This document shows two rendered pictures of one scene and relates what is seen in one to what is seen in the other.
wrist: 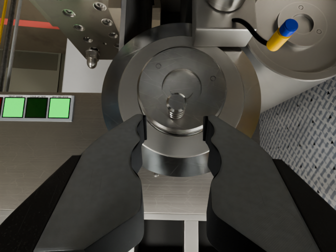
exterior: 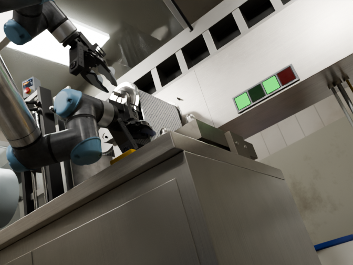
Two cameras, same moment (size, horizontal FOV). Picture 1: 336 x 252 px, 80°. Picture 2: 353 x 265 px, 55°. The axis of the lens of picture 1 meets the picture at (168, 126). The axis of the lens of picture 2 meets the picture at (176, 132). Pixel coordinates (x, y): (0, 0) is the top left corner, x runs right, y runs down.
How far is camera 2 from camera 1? 113 cm
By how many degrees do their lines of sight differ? 45
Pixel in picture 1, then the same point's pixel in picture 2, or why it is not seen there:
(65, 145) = (230, 83)
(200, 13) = not seen: hidden behind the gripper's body
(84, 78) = not seen: outside the picture
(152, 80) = (124, 98)
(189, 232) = (158, 84)
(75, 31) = not seen: hidden behind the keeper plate
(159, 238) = (177, 73)
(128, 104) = (131, 92)
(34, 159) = (242, 66)
